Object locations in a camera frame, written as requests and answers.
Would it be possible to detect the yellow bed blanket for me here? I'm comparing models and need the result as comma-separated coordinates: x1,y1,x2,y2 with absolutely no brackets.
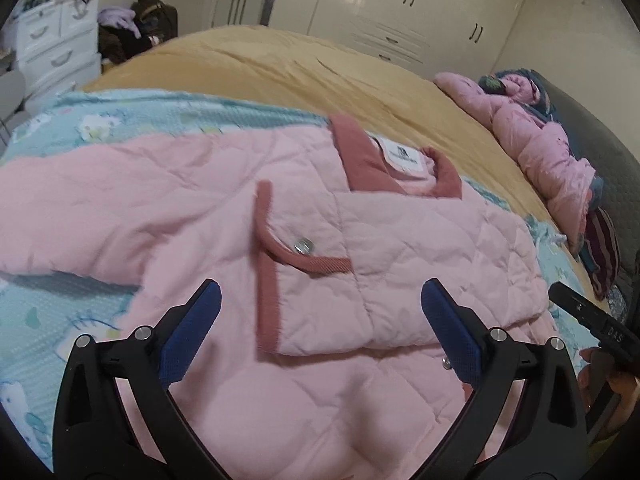
82,25,591,281

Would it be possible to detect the cartoon cat print blanket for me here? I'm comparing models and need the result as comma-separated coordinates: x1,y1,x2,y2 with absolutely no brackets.
0,89,601,471

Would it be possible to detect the person's right hand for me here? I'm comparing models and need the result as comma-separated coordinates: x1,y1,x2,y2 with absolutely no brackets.
577,347,640,438

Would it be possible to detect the pile of pink clothes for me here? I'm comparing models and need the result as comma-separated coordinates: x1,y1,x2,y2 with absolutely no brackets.
434,71,598,256

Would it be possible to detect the white glossy wardrobe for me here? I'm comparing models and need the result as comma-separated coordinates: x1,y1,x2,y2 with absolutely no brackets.
307,0,536,81

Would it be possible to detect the dark clothes pile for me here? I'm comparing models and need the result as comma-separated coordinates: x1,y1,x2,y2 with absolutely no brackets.
97,0,179,63

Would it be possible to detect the pink quilted jacket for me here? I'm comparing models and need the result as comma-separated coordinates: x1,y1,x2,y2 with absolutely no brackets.
0,114,551,480

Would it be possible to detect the maroon striped cloth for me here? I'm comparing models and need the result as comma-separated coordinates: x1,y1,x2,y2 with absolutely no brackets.
582,207,621,301

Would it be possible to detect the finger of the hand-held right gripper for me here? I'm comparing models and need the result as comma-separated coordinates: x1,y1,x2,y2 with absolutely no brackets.
548,281,603,341

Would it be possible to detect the grey padded headboard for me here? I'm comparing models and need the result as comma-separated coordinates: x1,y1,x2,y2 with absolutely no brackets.
540,77,640,281

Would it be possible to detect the white drawer cabinet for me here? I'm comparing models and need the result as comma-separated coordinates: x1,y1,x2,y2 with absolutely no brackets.
15,0,103,96

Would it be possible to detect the purple garment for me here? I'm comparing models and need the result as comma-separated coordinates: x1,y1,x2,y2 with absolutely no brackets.
97,6,143,38

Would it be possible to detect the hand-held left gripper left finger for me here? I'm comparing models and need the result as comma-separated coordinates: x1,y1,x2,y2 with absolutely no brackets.
52,279,236,480

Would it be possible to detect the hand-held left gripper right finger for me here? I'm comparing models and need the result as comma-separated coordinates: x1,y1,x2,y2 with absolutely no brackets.
421,278,587,480

